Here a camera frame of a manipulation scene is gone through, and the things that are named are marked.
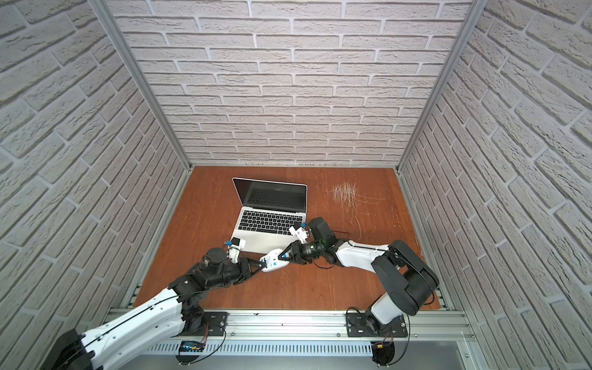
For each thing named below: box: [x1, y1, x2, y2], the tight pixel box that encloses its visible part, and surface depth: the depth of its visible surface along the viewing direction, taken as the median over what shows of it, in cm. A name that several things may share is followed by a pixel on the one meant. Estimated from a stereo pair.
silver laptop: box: [228, 177, 309, 254], surface depth 102 cm
